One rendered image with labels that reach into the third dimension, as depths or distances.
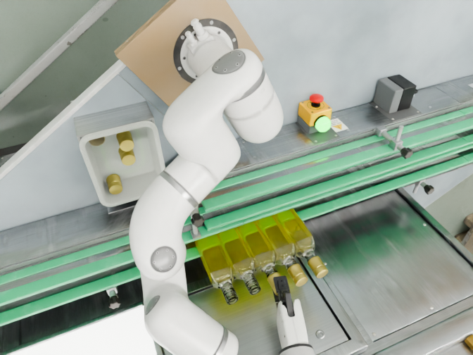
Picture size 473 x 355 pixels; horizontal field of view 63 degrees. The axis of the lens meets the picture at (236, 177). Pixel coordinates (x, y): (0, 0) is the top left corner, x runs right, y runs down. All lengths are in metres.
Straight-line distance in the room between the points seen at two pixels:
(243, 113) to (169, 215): 0.21
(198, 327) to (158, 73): 0.55
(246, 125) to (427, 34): 0.81
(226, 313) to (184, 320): 0.41
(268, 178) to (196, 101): 0.46
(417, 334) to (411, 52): 0.80
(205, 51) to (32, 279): 0.67
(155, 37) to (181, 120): 0.33
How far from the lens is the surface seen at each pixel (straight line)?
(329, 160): 1.09
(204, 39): 0.87
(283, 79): 1.08
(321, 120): 1.10
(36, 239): 1.11
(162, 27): 0.88
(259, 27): 0.99
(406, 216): 1.41
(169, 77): 0.93
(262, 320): 1.07
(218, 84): 0.61
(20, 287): 1.06
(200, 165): 0.63
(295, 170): 1.04
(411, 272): 1.27
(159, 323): 0.67
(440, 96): 1.43
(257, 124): 0.67
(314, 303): 1.10
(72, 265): 1.04
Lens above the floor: 1.58
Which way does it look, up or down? 43 degrees down
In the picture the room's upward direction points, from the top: 149 degrees clockwise
